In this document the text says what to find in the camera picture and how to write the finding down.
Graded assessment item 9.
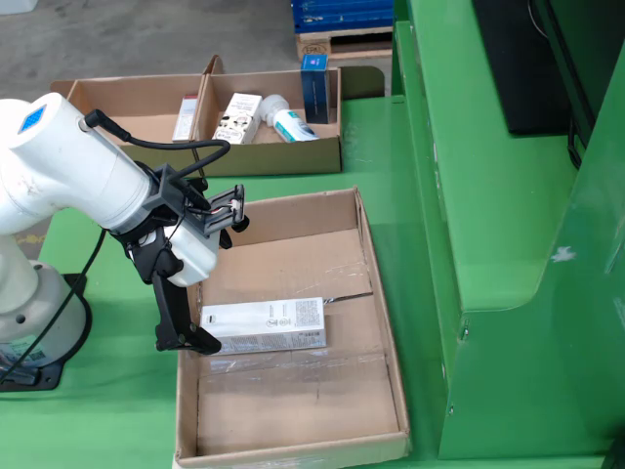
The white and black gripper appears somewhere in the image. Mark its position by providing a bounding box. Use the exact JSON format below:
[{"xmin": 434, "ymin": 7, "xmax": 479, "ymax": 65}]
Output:
[{"xmin": 127, "ymin": 222, "xmax": 224, "ymax": 357}]

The long white printed carton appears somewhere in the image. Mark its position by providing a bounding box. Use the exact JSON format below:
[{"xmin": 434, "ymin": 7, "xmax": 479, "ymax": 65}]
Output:
[{"xmin": 199, "ymin": 296, "xmax": 328, "ymax": 357}]

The shallow cardboard tray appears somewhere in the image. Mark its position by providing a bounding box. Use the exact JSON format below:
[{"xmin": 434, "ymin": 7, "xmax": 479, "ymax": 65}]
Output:
[{"xmin": 173, "ymin": 184, "xmax": 412, "ymax": 469}]

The divided cardboard box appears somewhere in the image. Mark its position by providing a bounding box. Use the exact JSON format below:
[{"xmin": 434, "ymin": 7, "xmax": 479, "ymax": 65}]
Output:
[{"xmin": 48, "ymin": 54, "xmax": 387, "ymax": 181}]

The slim red white carton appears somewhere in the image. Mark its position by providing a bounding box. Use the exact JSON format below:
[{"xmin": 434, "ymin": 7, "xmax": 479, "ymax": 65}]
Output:
[{"xmin": 171, "ymin": 94, "xmax": 200, "ymax": 144}]

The white hand cream carton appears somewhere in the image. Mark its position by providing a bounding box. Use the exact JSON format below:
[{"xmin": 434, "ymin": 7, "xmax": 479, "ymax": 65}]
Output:
[{"xmin": 210, "ymin": 92, "xmax": 264, "ymax": 146}]

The white bottle teal label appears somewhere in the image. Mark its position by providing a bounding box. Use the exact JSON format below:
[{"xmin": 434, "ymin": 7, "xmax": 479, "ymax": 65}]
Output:
[{"xmin": 258, "ymin": 93, "xmax": 321, "ymax": 144}]

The dark blue carton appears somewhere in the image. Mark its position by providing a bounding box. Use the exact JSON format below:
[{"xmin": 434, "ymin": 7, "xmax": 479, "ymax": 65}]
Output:
[{"xmin": 300, "ymin": 53, "xmax": 332, "ymax": 125}]

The wooden pallet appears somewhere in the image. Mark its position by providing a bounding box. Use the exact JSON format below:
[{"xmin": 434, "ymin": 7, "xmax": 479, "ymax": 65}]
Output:
[{"xmin": 294, "ymin": 26, "xmax": 395, "ymax": 63}]

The green metal cabinet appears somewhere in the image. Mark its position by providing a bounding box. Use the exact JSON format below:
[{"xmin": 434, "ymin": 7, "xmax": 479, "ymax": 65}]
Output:
[{"xmin": 390, "ymin": 0, "xmax": 625, "ymax": 460}]

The white plastic container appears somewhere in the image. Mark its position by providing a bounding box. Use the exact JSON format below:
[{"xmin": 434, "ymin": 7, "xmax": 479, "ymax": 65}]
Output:
[{"xmin": 0, "ymin": 0, "xmax": 38, "ymax": 16}]

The flat black monitor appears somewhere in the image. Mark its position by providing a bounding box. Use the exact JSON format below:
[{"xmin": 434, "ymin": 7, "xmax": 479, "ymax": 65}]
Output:
[{"xmin": 471, "ymin": 0, "xmax": 573, "ymax": 136}]

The long black arm cable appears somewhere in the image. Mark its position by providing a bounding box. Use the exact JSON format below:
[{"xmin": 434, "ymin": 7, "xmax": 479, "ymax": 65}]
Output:
[{"xmin": 0, "ymin": 228, "xmax": 107, "ymax": 387}]

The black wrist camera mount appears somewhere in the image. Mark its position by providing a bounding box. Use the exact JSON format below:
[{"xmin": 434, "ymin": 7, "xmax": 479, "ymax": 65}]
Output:
[{"xmin": 150, "ymin": 163, "xmax": 251, "ymax": 250}]

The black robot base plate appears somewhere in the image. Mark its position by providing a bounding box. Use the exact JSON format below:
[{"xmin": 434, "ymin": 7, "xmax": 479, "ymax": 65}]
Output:
[{"xmin": 0, "ymin": 272, "xmax": 94, "ymax": 392}]

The short black camera cable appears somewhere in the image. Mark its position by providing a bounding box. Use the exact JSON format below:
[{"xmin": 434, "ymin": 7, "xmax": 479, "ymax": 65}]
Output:
[{"xmin": 82, "ymin": 108, "xmax": 232, "ymax": 206}]

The black monitor cable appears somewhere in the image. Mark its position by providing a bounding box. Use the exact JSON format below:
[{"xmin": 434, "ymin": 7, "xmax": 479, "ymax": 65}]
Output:
[{"xmin": 564, "ymin": 119, "xmax": 586, "ymax": 171}]

